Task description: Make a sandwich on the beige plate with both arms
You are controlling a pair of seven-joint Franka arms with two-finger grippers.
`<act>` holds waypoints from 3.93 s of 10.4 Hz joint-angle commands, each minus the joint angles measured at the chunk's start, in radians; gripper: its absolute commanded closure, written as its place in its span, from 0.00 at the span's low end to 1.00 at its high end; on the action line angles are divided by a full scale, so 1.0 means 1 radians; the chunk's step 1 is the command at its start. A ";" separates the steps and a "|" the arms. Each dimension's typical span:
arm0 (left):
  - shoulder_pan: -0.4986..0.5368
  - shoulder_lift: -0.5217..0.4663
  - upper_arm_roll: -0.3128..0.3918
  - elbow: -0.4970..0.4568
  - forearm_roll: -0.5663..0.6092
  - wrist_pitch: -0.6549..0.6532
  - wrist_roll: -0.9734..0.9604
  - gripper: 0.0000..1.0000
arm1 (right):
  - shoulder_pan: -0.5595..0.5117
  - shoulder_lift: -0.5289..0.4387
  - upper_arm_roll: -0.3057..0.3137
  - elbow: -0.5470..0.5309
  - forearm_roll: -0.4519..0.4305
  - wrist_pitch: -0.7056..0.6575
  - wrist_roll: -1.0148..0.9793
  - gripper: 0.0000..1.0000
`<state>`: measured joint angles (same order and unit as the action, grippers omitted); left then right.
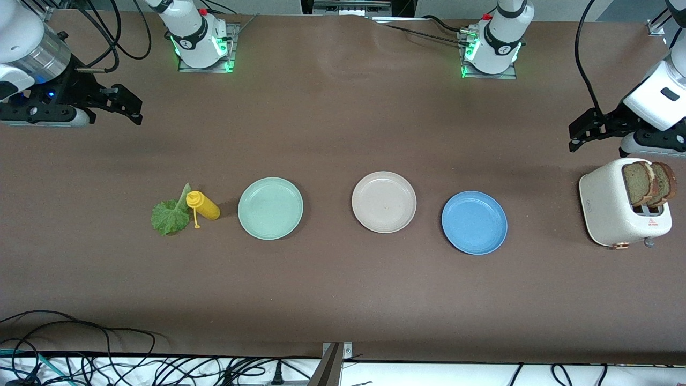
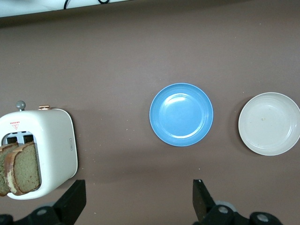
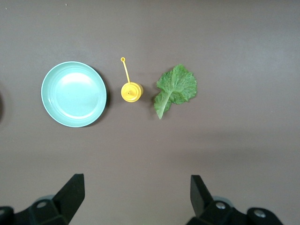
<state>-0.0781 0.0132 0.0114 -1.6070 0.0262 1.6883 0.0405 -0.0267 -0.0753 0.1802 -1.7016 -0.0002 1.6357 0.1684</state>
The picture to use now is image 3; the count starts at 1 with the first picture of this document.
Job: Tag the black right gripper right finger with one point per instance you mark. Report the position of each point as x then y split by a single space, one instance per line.
199 197

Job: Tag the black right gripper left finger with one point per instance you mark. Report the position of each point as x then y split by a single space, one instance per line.
70 194

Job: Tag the green lettuce leaf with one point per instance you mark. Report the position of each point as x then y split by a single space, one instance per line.
178 86

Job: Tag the yellow mustard squeeze bottle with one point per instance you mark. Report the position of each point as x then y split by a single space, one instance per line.
131 92

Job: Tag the mint green plate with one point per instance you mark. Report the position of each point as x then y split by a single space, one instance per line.
73 93

